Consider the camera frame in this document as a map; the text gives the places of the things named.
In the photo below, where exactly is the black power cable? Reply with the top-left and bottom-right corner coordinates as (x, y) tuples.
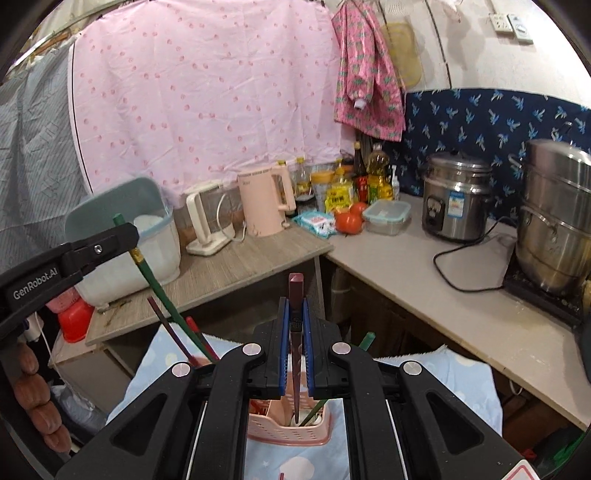
(433, 217), (518, 292)

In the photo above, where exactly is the yellow cooking oil bottle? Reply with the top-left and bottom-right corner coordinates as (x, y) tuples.
(368, 143), (394, 201)

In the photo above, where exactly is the green twisted chopstick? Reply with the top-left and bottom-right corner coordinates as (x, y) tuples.
(112, 212), (221, 363)

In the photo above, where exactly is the jar with orange lid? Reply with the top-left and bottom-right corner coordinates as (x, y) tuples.
(311, 171), (335, 213)

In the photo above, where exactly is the pink floral garment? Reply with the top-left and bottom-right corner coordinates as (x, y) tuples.
(331, 0), (407, 141)

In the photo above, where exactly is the stainless steel steamer pot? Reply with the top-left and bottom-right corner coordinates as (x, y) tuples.
(508, 138), (591, 296)

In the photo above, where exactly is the maroon straight chopstick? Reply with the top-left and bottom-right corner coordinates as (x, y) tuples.
(287, 272), (305, 425)

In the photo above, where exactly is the red plastic basin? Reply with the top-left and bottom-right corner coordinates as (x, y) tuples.
(58, 298), (95, 343)

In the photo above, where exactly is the green straight chopstick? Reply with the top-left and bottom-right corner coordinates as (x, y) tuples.
(298, 331), (377, 426)

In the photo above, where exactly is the grey striped cloth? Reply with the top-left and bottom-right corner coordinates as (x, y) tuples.
(0, 46), (93, 273)

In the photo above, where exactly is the pink perforated utensil holder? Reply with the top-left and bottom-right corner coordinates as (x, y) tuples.
(247, 397), (333, 446)

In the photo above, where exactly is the dark purple twisted chopstick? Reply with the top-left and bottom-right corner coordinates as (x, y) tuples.
(147, 296), (198, 367)

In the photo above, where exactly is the yellow seasoning packet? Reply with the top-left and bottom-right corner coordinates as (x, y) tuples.
(325, 168), (356, 215)

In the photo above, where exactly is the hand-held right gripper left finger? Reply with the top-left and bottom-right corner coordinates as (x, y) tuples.
(55, 298), (296, 480)

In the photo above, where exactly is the dark soy sauce bottle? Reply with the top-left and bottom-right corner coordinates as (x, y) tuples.
(353, 141), (370, 204)

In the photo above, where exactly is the blue wet wipes packet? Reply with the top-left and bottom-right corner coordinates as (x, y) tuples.
(293, 210), (337, 240)

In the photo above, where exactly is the pink plastic basket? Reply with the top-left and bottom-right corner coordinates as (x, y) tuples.
(46, 293), (84, 315)

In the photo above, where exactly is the light blue printed tablecloth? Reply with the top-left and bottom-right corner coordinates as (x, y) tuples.
(106, 323), (504, 480)

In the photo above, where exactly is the black induction cooker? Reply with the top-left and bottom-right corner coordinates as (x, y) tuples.
(502, 261), (587, 329)

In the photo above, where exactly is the clear lidded food container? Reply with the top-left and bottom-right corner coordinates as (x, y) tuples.
(362, 198), (413, 237)

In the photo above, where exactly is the pink dotted cloth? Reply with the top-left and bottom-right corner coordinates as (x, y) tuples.
(68, 0), (356, 208)

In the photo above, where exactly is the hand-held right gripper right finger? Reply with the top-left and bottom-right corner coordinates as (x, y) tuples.
(301, 298), (528, 480)

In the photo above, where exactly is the navy printed cloth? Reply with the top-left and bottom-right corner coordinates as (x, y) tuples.
(383, 88), (591, 227)

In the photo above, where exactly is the steel rice cooker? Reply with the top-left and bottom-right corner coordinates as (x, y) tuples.
(422, 152), (494, 243)

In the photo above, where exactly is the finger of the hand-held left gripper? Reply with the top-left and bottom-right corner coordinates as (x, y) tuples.
(60, 223), (140, 278)

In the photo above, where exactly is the beige low cabinet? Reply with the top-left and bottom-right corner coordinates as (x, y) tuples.
(48, 330), (155, 416)

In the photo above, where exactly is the teal and white storage bin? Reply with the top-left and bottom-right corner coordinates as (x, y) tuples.
(65, 178), (182, 308)

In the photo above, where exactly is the pink electric kettle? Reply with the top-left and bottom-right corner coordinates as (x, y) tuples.
(237, 164), (297, 238)

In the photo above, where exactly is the person's left hand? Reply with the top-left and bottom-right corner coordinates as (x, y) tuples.
(11, 340), (73, 456)

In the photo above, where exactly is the white glass kettle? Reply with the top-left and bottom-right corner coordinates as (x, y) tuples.
(185, 181), (234, 257)

